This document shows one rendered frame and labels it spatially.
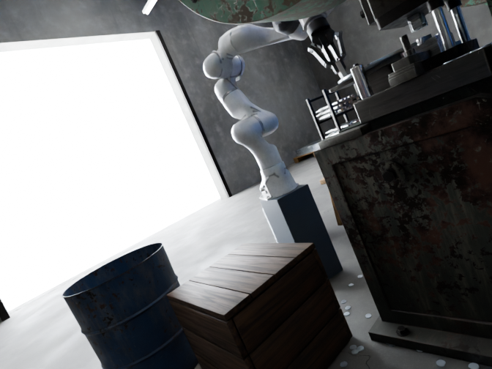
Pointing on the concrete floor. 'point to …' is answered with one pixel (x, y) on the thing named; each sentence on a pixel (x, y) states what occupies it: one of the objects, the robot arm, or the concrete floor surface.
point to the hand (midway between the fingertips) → (341, 71)
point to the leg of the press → (422, 224)
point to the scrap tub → (132, 312)
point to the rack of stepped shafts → (339, 107)
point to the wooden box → (263, 310)
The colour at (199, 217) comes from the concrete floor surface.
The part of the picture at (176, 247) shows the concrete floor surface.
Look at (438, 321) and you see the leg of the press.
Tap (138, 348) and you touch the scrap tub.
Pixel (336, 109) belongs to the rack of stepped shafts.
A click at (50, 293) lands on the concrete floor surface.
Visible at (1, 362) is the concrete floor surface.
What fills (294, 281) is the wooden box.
